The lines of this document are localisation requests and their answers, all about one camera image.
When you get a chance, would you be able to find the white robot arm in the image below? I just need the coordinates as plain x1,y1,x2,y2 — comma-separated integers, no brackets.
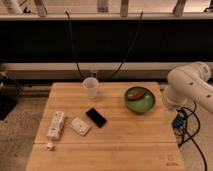
162,62,213,114

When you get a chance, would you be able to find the brown sausage in bowl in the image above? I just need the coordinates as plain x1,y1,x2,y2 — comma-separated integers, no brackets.
128,91,145,100

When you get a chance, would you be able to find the green ceramic bowl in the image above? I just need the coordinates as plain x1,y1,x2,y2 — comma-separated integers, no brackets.
124,86,155,113

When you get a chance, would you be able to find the translucent plastic cup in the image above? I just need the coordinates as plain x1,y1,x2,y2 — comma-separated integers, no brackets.
82,77,99,99

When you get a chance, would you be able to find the black smartphone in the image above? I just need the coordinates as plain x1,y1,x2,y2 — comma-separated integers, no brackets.
86,108,107,128

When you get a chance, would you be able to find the white square box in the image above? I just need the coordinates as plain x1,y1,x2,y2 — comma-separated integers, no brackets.
69,117,91,136

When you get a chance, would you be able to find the blue connector box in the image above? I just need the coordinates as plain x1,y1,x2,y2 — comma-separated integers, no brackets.
172,114,184,128

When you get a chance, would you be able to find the black equipment at left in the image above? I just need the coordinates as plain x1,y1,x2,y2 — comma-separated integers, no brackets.
0,71,22,120

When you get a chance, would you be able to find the left black hanging cable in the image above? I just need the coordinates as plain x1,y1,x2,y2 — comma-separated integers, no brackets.
65,9,84,80

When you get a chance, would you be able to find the black hanging cable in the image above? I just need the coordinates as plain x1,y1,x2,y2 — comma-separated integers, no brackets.
65,9,84,80
110,10,144,81

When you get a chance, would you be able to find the right black hanging cable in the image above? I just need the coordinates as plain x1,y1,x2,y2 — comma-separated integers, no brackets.
110,10,144,81

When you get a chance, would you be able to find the black floor cable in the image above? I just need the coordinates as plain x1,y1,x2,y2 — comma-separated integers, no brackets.
175,100,209,171

